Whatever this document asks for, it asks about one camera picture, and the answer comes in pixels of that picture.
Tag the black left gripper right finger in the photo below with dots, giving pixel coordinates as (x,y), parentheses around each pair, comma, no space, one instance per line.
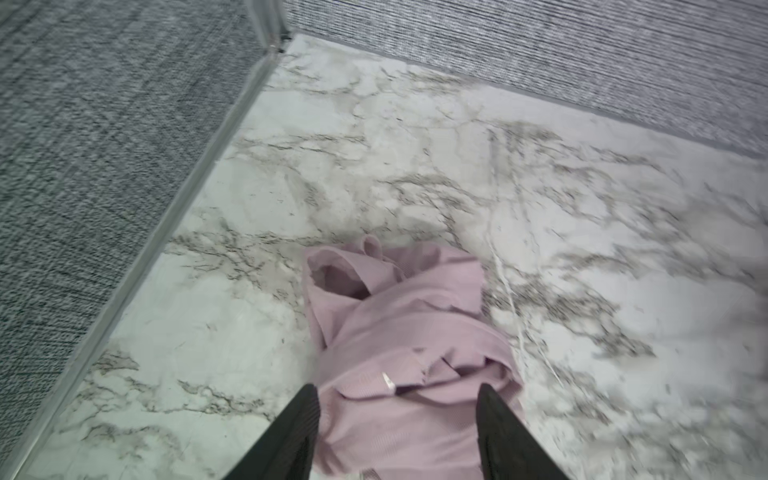
(508,451)

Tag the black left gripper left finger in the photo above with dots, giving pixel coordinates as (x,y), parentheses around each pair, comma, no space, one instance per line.
(285,450)

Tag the light pink cloth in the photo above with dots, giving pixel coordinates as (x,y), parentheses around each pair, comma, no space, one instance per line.
(404,349)

